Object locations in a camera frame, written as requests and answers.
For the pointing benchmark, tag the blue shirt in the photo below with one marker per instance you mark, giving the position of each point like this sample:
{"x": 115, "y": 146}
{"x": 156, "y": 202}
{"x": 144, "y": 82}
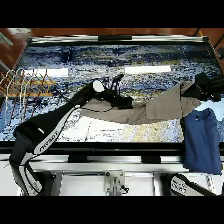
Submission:
{"x": 201, "y": 140}

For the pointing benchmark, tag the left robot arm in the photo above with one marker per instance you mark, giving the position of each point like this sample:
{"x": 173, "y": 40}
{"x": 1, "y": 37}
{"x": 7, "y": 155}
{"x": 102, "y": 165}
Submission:
{"x": 46, "y": 130}

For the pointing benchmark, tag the taupe shirt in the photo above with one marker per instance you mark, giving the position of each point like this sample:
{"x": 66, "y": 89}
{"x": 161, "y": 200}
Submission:
{"x": 156, "y": 108}

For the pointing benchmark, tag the brown clothes hanger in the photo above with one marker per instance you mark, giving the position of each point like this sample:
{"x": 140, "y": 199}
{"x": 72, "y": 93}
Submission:
{"x": 42, "y": 85}
{"x": 10, "y": 89}

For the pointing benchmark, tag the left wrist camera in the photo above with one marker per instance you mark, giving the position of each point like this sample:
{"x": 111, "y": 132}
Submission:
{"x": 117, "y": 81}

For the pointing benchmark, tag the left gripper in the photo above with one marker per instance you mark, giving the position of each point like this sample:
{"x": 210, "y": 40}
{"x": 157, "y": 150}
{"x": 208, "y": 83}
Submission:
{"x": 120, "y": 101}

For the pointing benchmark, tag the silver frame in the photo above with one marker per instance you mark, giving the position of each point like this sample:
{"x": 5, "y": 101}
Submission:
{"x": 100, "y": 166}

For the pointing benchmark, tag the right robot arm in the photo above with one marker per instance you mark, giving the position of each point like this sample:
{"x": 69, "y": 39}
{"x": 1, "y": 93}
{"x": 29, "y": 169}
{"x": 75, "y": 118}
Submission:
{"x": 207, "y": 87}

